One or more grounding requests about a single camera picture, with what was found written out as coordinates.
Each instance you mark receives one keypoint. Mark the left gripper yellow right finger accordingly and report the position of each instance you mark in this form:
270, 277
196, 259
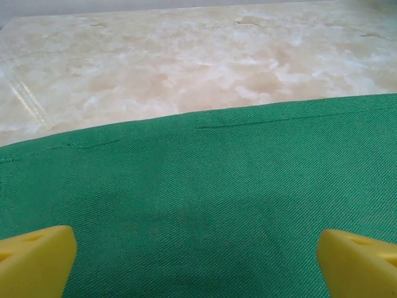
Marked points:
359, 267

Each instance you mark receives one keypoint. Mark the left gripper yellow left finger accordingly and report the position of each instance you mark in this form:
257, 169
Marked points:
34, 264

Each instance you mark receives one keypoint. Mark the green long pants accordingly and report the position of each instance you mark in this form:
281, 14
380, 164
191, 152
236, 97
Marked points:
198, 192

